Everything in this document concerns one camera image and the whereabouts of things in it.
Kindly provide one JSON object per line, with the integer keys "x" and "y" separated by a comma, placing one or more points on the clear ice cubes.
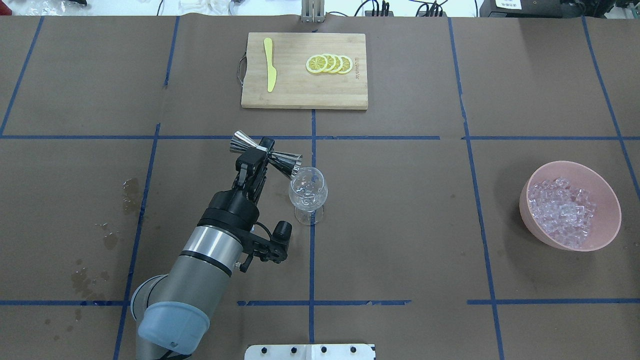
{"x": 563, "y": 211}

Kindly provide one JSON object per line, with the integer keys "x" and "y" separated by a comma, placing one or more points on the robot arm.
{"x": 172, "y": 312}

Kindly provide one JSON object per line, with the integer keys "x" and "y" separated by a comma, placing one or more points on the wooden cutting board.
{"x": 295, "y": 87}

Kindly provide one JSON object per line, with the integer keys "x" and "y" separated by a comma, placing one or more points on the aluminium frame post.
{"x": 313, "y": 11}

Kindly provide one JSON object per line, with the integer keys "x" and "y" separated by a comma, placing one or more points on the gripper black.
{"x": 231, "y": 205}

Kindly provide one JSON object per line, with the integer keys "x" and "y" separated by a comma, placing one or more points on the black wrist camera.
{"x": 271, "y": 249}

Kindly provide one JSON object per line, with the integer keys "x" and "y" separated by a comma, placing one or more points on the yellow plastic knife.
{"x": 268, "y": 47}

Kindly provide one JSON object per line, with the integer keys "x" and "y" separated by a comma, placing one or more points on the wine glass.
{"x": 308, "y": 192}

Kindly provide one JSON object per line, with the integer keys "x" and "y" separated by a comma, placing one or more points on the pink bowl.
{"x": 608, "y": 218}

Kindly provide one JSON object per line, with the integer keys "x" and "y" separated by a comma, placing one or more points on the steel jigger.
{"x": 286, "y": 163}

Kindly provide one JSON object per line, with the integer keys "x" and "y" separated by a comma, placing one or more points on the lemon slices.
{"x": 328, "y": 63}

